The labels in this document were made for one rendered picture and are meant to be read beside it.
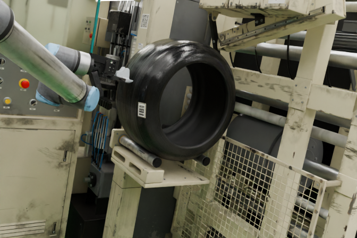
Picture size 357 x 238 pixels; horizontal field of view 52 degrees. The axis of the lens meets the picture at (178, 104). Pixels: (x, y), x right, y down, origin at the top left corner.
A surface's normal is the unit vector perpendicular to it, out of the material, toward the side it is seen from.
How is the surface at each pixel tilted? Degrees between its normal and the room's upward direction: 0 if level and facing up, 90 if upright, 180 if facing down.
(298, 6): 90
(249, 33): 90
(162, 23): 90
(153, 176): 90
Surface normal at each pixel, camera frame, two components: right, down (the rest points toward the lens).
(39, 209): 0.56, 0.21
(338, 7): 0.59, -0.09
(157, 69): -0.07, -0.27
